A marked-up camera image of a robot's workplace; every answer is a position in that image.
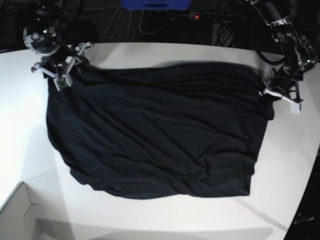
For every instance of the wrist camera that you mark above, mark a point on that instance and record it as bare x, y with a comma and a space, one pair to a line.
295, 108
62, 82

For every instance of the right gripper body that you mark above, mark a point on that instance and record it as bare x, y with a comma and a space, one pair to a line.
58, 65

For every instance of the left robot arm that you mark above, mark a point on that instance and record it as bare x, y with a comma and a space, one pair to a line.
299, 54

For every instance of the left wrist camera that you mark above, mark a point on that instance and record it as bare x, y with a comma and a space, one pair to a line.
295, 108

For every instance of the blue box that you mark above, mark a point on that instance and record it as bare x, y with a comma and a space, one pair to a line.
179, 5

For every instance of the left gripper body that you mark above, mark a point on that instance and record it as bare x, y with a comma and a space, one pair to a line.
275, 89

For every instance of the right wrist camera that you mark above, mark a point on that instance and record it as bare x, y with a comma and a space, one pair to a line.
62, 82

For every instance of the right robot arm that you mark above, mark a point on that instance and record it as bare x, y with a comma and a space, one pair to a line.
43, 37

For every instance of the dark navy t-shirt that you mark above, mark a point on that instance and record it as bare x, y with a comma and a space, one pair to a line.
188, 129

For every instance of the white power strip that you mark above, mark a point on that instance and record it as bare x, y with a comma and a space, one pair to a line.
216, 17

